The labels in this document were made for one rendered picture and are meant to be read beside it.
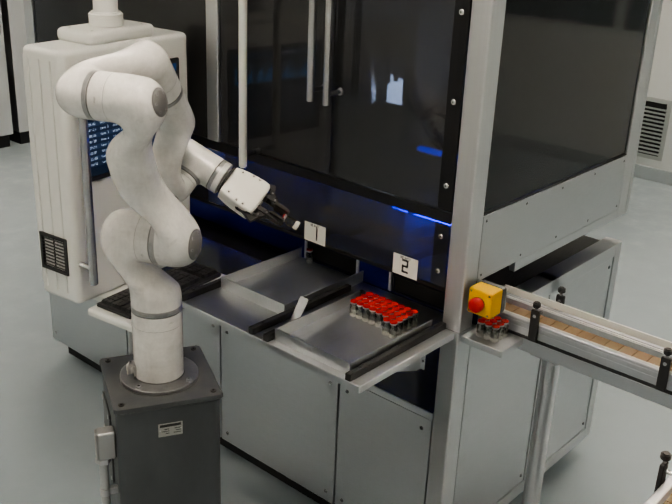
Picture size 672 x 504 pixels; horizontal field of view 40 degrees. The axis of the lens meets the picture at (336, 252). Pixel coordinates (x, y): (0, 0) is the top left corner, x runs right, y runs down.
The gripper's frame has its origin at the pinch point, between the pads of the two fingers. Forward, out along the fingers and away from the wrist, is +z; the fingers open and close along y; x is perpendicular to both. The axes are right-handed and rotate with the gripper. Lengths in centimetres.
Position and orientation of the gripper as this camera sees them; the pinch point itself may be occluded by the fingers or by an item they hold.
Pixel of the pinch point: (278, 214)
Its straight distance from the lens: 226.9
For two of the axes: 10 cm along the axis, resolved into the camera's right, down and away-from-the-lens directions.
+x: 2.6, -4.2, -8.7
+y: -4.7, 7.3, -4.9
